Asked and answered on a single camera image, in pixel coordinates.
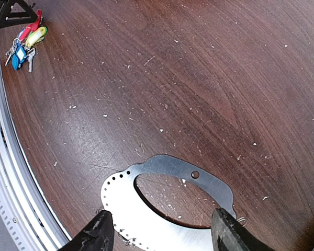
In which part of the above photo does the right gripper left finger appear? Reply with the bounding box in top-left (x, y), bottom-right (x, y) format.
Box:
top-left (59, 210), bottom-right (115, 251)

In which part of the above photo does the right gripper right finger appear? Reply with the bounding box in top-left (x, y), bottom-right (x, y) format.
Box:
top-left (211, 208), bottom-right (273, 251)

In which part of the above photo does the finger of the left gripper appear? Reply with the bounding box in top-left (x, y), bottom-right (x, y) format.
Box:
top-left (0, 0), bottom-right (37, 28)

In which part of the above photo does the red key tag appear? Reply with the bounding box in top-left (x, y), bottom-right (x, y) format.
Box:
top-left (17, 9), bottom-right (43, 40)

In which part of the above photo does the silver keys bunch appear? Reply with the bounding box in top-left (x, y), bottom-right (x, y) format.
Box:
top-left (5, 38), bottom-right (36, 73)

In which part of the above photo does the yellow key tag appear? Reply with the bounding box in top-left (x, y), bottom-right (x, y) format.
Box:
top-left (25, 26), bottom-right (48, 48)

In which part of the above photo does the blue key tag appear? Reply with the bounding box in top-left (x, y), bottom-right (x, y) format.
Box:
top-left (12, 45), bottom-right (27, 71)

